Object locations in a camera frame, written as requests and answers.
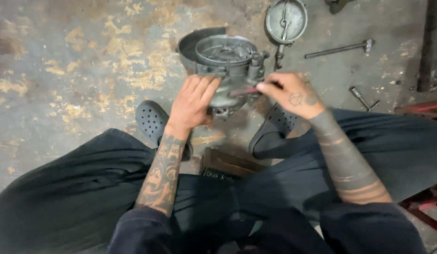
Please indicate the person's left hand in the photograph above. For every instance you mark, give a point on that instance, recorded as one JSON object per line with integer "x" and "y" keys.
{"x": 190, "y": 105}

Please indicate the grey metal engine housing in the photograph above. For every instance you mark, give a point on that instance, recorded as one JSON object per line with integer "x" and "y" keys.
{"x": 225, "y": 63}

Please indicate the red metal frame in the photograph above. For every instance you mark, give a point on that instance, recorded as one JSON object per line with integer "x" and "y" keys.
{"x": 425, "y": 158}

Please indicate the person's right hand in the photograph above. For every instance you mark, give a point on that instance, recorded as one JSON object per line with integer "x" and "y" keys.
{"x": 296, "y": 95}

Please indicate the round grey metal cover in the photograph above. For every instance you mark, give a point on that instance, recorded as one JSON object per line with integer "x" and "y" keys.
{"x": 286, "y": 21}

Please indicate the dark metal post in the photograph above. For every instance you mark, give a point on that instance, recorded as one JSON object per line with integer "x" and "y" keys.
{"x": 429, "y": 44}

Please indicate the black perforated clog shoe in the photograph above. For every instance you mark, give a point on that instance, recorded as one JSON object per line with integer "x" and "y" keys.
{"x": 155, "y": 123}
{"x": 275, "y": 134}

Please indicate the person's dark sleeves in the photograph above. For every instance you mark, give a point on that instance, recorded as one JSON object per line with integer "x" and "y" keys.
{"x": 267, "y": 231}

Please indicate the person's black trousers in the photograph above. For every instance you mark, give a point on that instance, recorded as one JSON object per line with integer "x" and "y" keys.
{"x": 80, "y": 197}

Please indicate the brown cardboard box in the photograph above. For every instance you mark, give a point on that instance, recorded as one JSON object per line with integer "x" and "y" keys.
{"x": 227, "y": 164}

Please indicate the long metal socket wrench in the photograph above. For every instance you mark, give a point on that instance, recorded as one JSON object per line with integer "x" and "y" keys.
{"x": 340, "y": 48}

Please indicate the person's right fingers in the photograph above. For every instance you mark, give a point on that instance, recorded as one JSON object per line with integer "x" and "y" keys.
{"x": 271, "y": 84}

